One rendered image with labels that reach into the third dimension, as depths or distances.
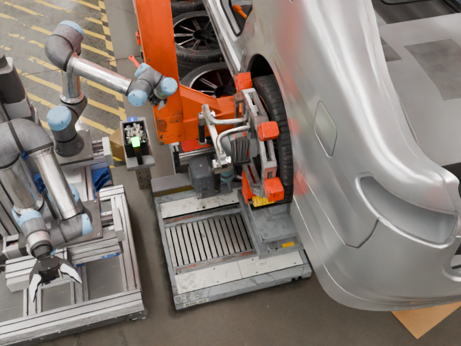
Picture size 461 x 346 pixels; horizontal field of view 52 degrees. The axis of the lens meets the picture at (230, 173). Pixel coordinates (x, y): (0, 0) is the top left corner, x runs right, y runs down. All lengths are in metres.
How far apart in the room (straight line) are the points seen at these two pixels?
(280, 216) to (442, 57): 1.28
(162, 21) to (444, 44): 1.58
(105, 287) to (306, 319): 1.15
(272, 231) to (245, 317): 0.52
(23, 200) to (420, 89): 1.95
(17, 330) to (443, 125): 2.41
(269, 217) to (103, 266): 1.01
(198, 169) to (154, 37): 0.89
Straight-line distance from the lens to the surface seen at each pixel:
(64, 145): 2.52
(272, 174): 2.22
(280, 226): 2.88
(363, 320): 2.92
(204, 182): 2.92
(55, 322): 2.73
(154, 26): 2.40
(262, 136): 2.09
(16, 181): 1.94
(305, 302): 2.90
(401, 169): 1.38
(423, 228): 1.55
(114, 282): 2.77
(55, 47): 2.17
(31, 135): 1.80
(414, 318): 3.01
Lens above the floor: 2.60
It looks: 50 degrees down
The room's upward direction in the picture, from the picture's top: straight up
